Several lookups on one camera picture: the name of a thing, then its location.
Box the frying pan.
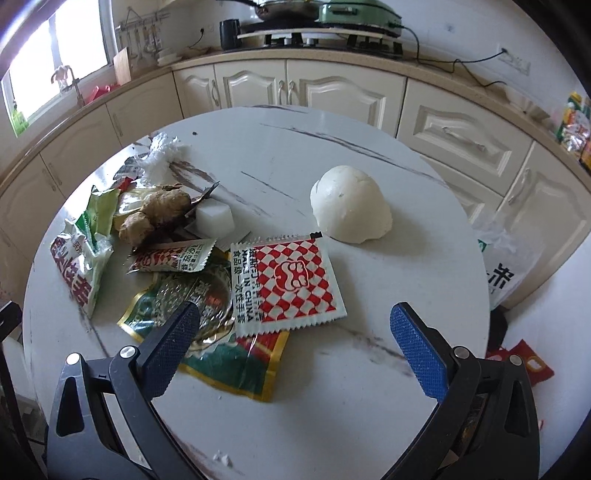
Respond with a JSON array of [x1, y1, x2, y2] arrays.
[[231, 0, 324, 21]]

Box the gold foil wrapper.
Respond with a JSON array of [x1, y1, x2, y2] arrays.
[[113, 187, 151, 217]]

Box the colourful snack packets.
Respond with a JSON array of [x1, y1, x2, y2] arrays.
[[556, 92, 591, 167]]

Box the red packaging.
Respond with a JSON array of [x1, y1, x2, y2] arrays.
[[85, 83, 121, 102]]

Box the ginger root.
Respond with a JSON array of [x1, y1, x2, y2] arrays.
[[117, 185, 191, 246]]

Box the kitchen window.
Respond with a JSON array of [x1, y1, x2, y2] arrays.
[[0, 18, 114, 121]]

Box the wooden cutting board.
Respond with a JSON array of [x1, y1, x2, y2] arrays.
[[113, 47, 132, 86]]

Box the gas stove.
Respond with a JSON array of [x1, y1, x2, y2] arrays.
[[238, 25, 404, 58]]

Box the hanging utensil rail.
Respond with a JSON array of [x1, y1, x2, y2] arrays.
[[115, 14, 171, 58]]

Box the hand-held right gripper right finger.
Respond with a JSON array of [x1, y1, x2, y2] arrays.
[[383, 302, 541, 480]]

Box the black barcode wrapper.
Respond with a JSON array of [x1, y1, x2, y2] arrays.
[[113, 154, 148, 180]]

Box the green gold-edged snack bag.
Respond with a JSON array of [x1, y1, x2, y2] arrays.
[[116, 258, 291, 402]]

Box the metal faucet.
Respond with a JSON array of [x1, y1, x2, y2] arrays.
[[69, 74, 86, 109]]

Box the dark wrapper scrap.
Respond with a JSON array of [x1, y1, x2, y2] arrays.
[[184, 181, 221, 219]]

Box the green white red wrapper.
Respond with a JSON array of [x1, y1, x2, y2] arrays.
[[50, 185, 121, 319]]

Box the brown red sauce packet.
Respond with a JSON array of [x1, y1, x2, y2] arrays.
[[127, 237, 219, 274]]

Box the black power cable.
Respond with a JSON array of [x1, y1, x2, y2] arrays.
[[402, 25, 509, 88]]

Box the white cube in clear bag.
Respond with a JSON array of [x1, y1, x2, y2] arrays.
[[194, 202, 235, 241]]

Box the cream kitchen cabinets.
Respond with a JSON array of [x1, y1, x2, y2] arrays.
[[0, 58, 591, 324]]

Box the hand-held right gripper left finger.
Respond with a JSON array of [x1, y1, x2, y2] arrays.
[[45, 300, 218, 480]]

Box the white steamed bun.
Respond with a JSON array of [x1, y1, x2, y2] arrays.
[[310, 165, 393, 244]]

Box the black mug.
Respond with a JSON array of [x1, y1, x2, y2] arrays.
[[219, 19, 242, 51]]

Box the green electric grill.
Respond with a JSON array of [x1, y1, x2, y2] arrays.
[[316, 0, 402, 29]]

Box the crumpled clear plastic wrap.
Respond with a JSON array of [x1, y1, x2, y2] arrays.
[[139, 133, 191, 183]]

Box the red white checkered sauce packet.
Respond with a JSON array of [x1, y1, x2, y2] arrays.
[[230, 231, 348, 339]]

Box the red bag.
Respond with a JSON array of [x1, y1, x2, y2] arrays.
[[485, 339, 555, 386]]

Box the white printed plastic bag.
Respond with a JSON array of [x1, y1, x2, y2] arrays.
[[475, 208, 550, 310]]

